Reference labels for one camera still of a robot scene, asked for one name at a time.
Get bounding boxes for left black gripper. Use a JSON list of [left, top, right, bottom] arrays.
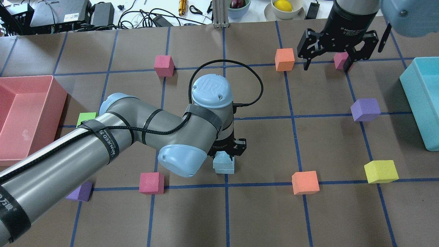
[[207, 132, 247, 158]]

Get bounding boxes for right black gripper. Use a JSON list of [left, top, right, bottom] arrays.
[[297, 3, 379, 72]]

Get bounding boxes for light blue foam block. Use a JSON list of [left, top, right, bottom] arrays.
[[213, 151, 235, 165], [213, 161, 235, 175]]

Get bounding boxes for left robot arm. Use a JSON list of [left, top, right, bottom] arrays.
[[1, 74, 246, 246]]

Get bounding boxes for magenta foam block far corner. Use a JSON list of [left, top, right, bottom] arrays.
[[333, 51, 348, 72]]

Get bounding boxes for orange foam block far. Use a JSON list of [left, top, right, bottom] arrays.
[[275, 47, 295, 72]]

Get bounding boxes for black power adapter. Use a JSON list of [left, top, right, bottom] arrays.
[[305, 2, 320, 19]]

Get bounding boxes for purple foam block right side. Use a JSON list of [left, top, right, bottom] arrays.
[[350, 98, 381, 122]]

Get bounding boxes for purple foam block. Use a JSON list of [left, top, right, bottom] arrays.
[[350, 98, 381, 122], [66, 181, 94, 202]]

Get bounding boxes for yellow lemon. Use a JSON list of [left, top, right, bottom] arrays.
[[273, 0, 293, 12]]

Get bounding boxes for cream bowl with lemon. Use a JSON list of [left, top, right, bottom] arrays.
[[264, 0, 305, 21]]

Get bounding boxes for orange foam block near base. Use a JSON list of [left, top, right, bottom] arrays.
[[292, 171, 320, 195]]

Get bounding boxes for magenta foam block near base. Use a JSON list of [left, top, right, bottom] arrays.
[[139, 172, 165, 195]]

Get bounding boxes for cyan plastic bin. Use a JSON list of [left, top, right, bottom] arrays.
[[400, 57, 439, 151]]

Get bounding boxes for green bowl with eggplant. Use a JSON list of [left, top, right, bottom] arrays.
[[227, 0, 251, 19]]

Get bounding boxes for magenta foam block far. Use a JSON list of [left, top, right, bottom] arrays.
[[154, 55, 175, 77]]

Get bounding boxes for yellow foam block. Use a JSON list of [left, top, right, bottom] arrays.
[[364, 161, 399, 184]]

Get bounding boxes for scissors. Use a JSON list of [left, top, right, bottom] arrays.
[[189, 1, 213, 19]]

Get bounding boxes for gold cylinder tool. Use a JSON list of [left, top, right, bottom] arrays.
[[178, 0, 188, 16]]

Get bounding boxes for green foam block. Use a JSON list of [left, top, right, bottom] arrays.
[[76, 112, 98, 127]]

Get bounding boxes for purple foam block left side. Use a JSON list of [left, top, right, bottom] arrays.
[[66, 181, 94, 202]]

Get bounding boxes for pink plastic bin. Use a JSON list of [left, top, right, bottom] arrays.
[[0, 75, 67, 167]]

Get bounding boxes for aluminium frame post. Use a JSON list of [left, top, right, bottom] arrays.
[[212, 0, 229, 28]]

